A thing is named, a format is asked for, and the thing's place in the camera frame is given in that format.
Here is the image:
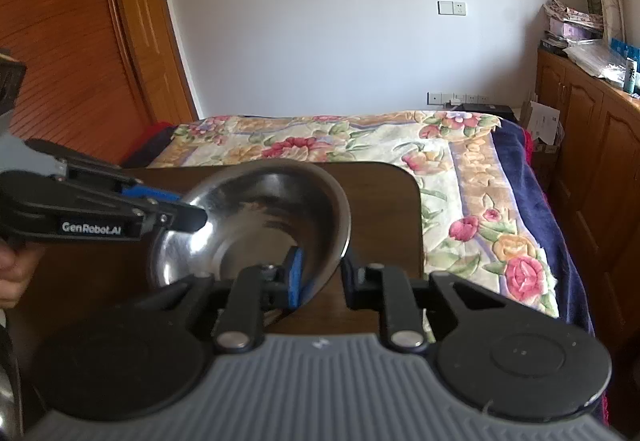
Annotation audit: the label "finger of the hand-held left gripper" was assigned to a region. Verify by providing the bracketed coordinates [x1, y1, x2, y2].
[144, 200, 209, 235]
[26, 138, 184, 205]

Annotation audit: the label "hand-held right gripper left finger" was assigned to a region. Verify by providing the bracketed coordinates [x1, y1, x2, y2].
[117, 246, 307, 355]

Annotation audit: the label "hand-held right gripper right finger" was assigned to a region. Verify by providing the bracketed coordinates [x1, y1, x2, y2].
[340, 255, 507, 350]

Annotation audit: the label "stainless steel bowl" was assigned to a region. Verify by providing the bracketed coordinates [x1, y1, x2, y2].
[147, 158, 352, 318]
[0, 321, 25, 441]

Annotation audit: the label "person's left hand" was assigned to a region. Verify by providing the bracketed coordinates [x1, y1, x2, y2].
[0, 243, 47, 310]

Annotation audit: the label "dark blue cloth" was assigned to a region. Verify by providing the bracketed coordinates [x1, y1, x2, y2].
[131, 131, 173, 168]

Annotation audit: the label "red cloth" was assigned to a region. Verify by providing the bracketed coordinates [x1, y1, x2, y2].
[147, 121, 175, 143]

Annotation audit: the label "floral blanket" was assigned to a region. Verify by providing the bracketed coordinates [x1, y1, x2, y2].
[147, 108, 597, 338]

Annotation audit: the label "wooden wardrobe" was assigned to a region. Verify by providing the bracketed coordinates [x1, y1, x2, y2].
[0, 0, 202, 168]

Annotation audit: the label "black flat device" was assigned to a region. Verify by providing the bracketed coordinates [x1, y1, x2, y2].
[446, 103, 517, 120]

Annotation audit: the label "cardboard box with papers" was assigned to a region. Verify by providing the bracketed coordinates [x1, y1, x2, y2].
[520, 98, 567, 158]

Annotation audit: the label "wooden cabinet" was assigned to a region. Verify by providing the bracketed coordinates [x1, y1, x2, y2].
[535, 46, 640, 353]

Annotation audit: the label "clear plastic bag of papers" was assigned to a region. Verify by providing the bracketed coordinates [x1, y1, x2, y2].
[564, 38, 627, 83]

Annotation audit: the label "stack of papers and books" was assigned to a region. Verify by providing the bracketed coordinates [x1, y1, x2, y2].
[539, 0, 604, 55]

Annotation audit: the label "blue boxes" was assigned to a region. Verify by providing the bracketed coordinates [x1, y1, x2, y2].
[610, 37, 640, 61]

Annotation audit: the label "row of wall sockets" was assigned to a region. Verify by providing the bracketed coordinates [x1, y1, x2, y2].
[426, 91, 494, 107]

